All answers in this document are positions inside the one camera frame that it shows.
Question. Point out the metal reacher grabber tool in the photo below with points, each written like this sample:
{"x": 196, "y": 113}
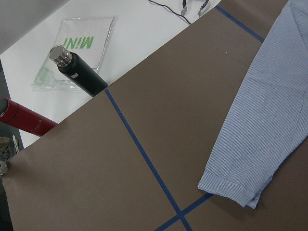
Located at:
{"x": 196, "y": 6}

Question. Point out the light blue striped shirt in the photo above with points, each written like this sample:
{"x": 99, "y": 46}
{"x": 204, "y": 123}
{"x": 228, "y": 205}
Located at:
{"x": 268, "y": 118}

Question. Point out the black water bottle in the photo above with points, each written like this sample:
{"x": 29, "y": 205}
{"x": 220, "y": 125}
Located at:
{"x": 75, "y": 69}

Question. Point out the red water bottle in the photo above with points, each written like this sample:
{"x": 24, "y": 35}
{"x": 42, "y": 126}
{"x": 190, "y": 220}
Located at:
{"x": 18, "y": 116}

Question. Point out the clear plastic bag green print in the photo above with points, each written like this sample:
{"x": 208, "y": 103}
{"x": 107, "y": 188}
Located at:
{"x": 88, "y": 37}

